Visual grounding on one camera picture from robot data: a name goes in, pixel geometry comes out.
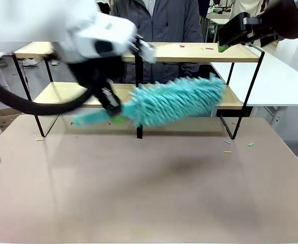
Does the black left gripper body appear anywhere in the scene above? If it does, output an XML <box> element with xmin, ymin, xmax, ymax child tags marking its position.
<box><xmin>69</xmin><ymin>55</ymin><xmax>126</xmax><ymax>90</ymax></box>

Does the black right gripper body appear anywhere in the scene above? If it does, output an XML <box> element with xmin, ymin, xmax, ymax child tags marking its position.
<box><xmin>262</xmin><ymin>0</ymin><xmax>298</xmax><ymax>41</ymax></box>

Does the teal chenille duster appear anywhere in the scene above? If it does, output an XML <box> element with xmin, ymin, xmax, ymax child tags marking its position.
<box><xmin>71</xmin><ymin>73</ymin><xmax>227</xmax><ymax>129</ymax></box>

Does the person's left forearm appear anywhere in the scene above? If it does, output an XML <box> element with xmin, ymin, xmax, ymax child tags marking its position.
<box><xmin>180</xmin><ymin>15</ymin><xmax>205</xmax><ymax>77</ymax></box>

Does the white background desk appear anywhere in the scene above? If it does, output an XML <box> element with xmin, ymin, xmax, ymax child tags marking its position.
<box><xmin>207</xmin><ymin>10</ymin><xmax>237</xmax><ymax>43</ymax></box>

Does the wooden two-tier shelf rack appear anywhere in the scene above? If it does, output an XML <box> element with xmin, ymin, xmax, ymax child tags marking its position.
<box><xmin>11</xmin><ymin>35</ymin><xmax>266</xmax><ymax>140</ymax></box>

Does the wooden shelf board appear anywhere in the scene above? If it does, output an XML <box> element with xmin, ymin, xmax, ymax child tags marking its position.
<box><xmin>33</xmin><ymin>81</ymin><xmax>245</xmax><ymax>110</ymax></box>
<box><xmin>14</xmin><ymin>42</ymin><xmax>262</xmax><ymax>63</ymax></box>

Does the large white table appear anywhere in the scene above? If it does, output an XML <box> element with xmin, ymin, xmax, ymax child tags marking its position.
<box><xmin>211</xmin><ymin>52</ymin><xmax>298</xmax><ymax>107</ymax></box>

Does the person in grey jacket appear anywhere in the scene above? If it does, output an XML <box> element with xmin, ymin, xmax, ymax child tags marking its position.
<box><xmin>110</xmin><ymin>0</ymin><xmax>205</xmax><ymax>86</ymax></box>

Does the cardboard box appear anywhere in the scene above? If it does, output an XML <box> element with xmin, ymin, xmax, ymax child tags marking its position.
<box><xmin>0</xmin><ymin>108</ymin><xmax>22</xmax><ymax>133</ymax></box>

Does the black sleeved cable bundle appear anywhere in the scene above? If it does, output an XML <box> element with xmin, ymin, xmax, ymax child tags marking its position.
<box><xmin>0</xmin><ymin>73</ymin><xmax>95</xmax><ymax>115</ymax></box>

